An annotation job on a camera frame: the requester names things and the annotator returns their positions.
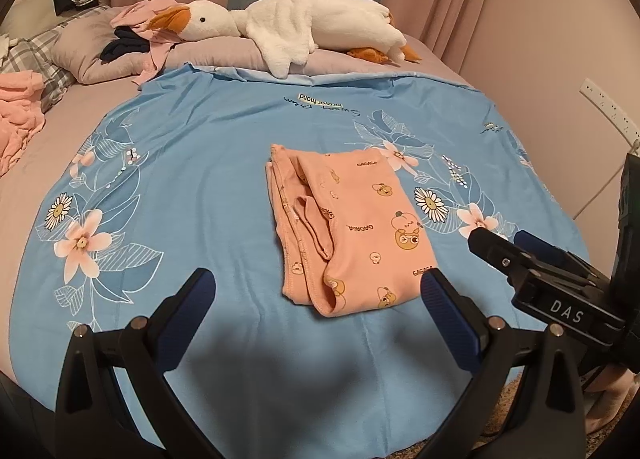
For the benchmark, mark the blue floral blanket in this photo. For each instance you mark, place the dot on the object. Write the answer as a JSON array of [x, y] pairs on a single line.
[[200, 164]]

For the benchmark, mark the dark navy garment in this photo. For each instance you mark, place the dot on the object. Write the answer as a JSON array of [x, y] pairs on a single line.
[[125, 46]]

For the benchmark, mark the bed with mauve sheet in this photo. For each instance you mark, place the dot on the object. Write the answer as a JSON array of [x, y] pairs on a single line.
[[30, 199]]

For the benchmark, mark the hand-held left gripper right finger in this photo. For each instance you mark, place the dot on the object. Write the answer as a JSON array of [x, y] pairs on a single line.
[[440, 306]]

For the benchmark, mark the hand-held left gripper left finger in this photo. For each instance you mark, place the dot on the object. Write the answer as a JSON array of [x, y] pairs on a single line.
[[197, 299]]

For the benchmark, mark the white goose plush toy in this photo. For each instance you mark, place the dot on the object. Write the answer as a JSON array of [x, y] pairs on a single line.
[[310, 21]]

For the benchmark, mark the person's right forearm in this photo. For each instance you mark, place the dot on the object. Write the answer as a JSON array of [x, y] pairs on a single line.
[[617, 404]]

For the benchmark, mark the beige pillow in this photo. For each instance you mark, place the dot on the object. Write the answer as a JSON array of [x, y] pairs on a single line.
[[35, 14]]

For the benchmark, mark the pink fluffy blanket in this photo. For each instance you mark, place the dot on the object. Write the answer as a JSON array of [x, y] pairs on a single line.
[[17, 114]]

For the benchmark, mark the pink printed baby romper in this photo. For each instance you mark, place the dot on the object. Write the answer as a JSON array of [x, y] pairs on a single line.
[[365, 229]]

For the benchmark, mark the grey plaid pillow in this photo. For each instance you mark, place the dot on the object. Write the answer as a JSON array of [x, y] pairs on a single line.
[[37, 61]]

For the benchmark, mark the white wall socket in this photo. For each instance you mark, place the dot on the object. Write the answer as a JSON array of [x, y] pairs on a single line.
[[610, 106]]

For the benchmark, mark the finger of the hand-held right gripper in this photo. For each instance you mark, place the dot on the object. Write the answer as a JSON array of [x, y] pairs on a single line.
[[492, 246], [540, 246]]

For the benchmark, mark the pink garment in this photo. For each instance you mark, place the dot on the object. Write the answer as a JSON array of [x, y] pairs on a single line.
[[135, 14]]

